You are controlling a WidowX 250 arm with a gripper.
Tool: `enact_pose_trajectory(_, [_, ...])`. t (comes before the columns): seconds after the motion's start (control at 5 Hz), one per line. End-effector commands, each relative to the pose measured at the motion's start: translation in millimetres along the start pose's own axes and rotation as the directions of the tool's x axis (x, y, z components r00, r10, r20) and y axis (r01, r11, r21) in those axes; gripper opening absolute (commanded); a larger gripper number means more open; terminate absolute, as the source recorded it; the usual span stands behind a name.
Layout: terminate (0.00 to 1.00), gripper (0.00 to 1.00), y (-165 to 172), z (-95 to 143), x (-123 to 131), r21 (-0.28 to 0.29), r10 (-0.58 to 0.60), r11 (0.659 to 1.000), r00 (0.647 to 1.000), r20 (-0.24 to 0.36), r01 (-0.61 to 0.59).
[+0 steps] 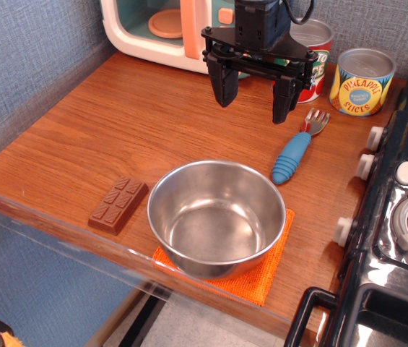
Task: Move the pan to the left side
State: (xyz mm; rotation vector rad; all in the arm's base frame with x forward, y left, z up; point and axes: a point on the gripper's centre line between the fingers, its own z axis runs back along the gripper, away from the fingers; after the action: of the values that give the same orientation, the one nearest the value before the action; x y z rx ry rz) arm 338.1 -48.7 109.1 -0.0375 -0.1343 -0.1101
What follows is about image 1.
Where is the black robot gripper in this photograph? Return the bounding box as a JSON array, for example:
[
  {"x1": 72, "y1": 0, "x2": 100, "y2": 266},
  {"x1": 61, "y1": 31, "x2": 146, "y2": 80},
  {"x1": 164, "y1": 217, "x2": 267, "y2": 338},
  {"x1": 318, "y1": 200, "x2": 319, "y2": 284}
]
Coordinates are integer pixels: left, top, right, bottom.
[{"x1": 201, "y1": 1, "x2": 318, "y2": 124}]

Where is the stainless steel bowl pan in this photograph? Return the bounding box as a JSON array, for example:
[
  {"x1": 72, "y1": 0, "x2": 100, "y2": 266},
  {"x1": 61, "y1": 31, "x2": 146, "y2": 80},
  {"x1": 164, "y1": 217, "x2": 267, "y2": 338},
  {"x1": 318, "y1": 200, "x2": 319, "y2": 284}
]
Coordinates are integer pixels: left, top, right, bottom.
[{"x1": 147, "y1": 160, "x2": 287, "y2": 280}]

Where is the tomato sauce can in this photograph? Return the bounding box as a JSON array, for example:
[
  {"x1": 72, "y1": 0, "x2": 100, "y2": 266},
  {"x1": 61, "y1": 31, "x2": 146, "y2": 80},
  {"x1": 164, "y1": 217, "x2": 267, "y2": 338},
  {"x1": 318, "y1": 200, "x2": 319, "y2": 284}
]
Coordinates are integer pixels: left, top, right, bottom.
[{"x1": 288, "y1": 17, "x2": 334, "y2": 104}]

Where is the toy microwave oven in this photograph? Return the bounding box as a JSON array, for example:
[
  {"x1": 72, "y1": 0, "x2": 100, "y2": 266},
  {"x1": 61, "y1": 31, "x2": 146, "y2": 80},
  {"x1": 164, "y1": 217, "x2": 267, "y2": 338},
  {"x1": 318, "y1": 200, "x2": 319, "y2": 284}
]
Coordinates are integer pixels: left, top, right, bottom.
[{"x1": 100, "y1": 0, "x2": 235, "y2": 74}]

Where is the orange microwave turntable plate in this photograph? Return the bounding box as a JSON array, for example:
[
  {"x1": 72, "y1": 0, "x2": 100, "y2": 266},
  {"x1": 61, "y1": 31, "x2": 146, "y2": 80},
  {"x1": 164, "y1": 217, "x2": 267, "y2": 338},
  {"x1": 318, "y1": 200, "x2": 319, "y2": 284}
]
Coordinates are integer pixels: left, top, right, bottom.
[{"x1": 148, "y1": 9, "x2": 183, "y2": 39}]

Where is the pineapple slices can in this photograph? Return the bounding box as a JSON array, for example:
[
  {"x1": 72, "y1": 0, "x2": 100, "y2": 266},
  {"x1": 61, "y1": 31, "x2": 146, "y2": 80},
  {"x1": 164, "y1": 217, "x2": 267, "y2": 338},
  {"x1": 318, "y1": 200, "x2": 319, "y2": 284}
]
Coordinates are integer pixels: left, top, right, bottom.
[{"x1": 329, "y1": 48, "x2": 396, "y2": 117}]

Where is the white stove knob upper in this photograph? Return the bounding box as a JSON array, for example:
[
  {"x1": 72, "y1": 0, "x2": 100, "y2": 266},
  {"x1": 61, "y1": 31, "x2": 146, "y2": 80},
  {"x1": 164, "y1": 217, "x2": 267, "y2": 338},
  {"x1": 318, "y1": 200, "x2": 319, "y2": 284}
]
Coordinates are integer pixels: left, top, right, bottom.
[{"x1": 366, "y1": 127, "x2": 385, "y2": 152}]

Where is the white stove knob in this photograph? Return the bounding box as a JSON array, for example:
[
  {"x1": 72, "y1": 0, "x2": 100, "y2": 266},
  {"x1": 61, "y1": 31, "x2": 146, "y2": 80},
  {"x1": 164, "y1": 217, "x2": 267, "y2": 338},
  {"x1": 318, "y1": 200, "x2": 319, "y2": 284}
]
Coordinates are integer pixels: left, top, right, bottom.
[
  {"x1": 333, "y1": 217, "x2": 354, "y2": 247},
  {"x1": 355, "y1": 154, "x2": 375, "y2": 181},
  {"x1": 366, "y1": 127, "x2": 385, "y2": 152}
]

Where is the white stove knob middle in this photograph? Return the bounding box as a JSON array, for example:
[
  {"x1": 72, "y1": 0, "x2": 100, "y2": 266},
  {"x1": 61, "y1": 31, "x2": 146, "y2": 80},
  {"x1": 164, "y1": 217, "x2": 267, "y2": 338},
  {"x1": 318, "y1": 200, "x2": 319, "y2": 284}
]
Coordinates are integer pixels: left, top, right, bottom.
[{"x1": 355, "y1": 154, "x2": 375, "y2": 181}]

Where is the white stove knob lower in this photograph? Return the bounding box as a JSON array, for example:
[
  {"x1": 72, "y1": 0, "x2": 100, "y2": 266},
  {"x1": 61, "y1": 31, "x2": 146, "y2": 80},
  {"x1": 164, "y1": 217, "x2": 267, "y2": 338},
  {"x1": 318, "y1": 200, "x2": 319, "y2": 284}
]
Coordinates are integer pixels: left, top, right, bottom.
[{"x1": 333, "y1": 217, "x2": 354, "y2": 247}]

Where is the brown toy chocolate bar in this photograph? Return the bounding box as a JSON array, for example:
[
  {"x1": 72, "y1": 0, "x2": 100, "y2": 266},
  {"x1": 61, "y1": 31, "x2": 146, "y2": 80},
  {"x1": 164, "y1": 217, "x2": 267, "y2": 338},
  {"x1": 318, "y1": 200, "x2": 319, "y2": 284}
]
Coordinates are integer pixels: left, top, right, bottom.
[{"x1": 87, "y1": 176, "x2": 149, "y2": 235}]

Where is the orange microfiber cloth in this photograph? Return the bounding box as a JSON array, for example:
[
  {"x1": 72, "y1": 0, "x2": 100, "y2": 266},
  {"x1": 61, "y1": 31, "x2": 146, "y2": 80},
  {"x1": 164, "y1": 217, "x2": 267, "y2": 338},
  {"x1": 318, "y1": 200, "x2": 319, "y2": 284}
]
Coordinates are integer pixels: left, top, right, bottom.
[{"x1": 152, "y1": 209, "x2": 295, "y2": 307}]

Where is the black toy stove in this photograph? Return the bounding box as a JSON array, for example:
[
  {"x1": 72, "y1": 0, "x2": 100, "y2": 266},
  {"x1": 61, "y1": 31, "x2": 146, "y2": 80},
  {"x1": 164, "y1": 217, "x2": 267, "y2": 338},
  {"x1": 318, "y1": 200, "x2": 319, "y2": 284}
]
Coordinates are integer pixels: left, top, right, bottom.
[{"x1": 285, "y1": 78, "x2": 408, "y2": 346}]

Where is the blue handled metal fork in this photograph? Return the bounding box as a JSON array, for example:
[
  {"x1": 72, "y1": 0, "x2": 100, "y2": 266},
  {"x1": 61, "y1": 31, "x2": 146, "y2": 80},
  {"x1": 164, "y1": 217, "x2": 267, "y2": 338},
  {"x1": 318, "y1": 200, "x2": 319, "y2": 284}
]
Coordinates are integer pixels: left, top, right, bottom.
[{"x1": 272, "y1": 108, "x2": 330, "y2": 184}]

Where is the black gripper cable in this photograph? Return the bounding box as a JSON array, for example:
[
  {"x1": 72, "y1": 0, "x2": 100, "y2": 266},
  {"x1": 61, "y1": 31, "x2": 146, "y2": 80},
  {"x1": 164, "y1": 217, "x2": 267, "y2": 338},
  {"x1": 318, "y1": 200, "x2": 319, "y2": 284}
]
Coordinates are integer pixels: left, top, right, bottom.
[{"x1": 279, "y1": 0, "x2": 316, "y2": 26}]

